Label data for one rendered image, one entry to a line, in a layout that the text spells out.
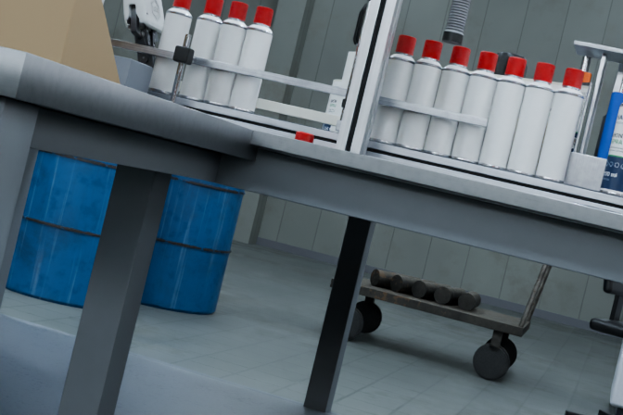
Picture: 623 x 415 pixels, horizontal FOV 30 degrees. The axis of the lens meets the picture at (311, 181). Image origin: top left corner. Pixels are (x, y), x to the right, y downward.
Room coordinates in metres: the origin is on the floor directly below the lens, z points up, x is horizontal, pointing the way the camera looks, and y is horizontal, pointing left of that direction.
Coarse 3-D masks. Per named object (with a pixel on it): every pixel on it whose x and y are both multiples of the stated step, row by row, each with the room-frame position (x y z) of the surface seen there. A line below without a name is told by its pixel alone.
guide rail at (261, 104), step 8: (256, 104) 2.26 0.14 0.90; (264, 104) 2.26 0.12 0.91; (272, 104) 2.26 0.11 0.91; (280, 104) 2.25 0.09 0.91; (280, 112) 2.25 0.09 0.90; (288, 112) 2.24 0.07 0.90; (296, 112) 2.24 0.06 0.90; (304, 112) 2.24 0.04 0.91; (312, 112) 2.23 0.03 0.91; (320, 112) 2.23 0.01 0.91; (312, 120) 2.23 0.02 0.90; (320, 120) 2.23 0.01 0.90; (328, 120) 2.22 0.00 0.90; (336, 120) 2.22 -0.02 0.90; (480, 152) 2.14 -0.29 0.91
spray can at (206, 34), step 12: (216, 0) 2.25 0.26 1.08; (204, 12) 2.26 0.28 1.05; (216, 12) 2.25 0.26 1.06; (204, 24) 2.24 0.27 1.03; (216, 24) 2.25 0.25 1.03; (204, 36) 2.24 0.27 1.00; (216, 36) 2.25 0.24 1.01; (192, 48) 2.25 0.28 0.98; (204, 48) 2.24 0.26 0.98; (192, 72) 2.24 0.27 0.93; (204, 72) 2.25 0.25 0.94; (192, 84) 2.24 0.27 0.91; (204, 84) 2.25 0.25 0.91; (180, 96) 2.25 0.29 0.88; (192, 96) 2.24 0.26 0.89
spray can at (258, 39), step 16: (256, 16) 2.22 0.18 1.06; (272, 16) 2.23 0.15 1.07; (256, 32) 2.21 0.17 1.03; (272, 32) 2.23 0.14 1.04; (256, 48) 2.21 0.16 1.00; (240, 64) 2.22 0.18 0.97; (256, 64) 2.21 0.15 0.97; (240, 80) 2.21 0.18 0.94; (256, 80) 2.22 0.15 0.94; (240, 96) 2.21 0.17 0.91; (256, 96) 2.22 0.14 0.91
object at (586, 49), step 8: (576, 48) 2.16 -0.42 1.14; (584, 48) 2.14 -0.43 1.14; (592, 48) 2.11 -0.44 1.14; (600, 48) 2.11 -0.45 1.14; (608, 48) 2.10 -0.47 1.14; (616, 48) 2.10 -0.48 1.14; (584, 56) 2.22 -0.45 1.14; (592, 56) 2.20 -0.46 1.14; (600, 56) 2.18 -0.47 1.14; (608, 56) 2.15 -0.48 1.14; (616, 56) 2.13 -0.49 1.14
